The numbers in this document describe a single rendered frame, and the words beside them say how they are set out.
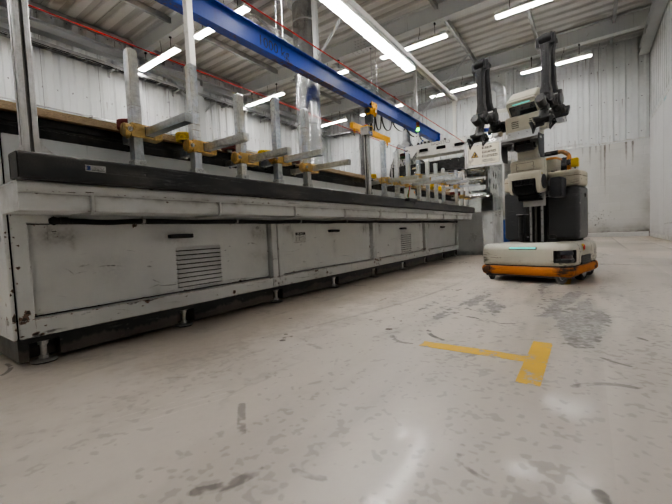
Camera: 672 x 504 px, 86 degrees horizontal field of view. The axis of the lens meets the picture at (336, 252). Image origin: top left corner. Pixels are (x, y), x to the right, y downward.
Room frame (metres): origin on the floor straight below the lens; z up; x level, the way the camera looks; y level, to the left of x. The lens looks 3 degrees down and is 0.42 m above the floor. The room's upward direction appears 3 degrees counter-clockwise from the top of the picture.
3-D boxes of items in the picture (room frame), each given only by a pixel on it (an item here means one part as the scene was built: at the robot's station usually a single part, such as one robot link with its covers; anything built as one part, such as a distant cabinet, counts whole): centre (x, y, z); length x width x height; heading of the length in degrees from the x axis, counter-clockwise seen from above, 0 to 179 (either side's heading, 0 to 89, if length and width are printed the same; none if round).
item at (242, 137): (1.57, 0.51, 0.81); 0.43 x 0.03 x 0.04; 55
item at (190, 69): (1.57, 0.59, 0.93); 0.04 x 0.04 x 0.48; 55
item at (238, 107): (1.77, 0.44, 0.87); 0.04 x 0.04 x 0.48; 55
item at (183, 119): (1.36, 0.66, 0.83); 0.43 x 0.03 x 0.04; 55
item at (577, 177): (2.88, -1.67, 0.59); 0.55 x 0.34 x 0.83; 41
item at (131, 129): (1.38, 0.72, 0.83); 0.14 x 0.06 x 0.05; 145
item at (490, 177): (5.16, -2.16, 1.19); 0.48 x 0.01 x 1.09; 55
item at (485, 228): (5.88, -1.79, 0.95); 1.65 x 0.70 x 1.90; 55
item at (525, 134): (2.62, -1.38, 0.99); 0.28 x 0.16 x 0.22; 41
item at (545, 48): (2.35, -1.40, 1.40); 0.11 x 0.06 x 0.43; 41
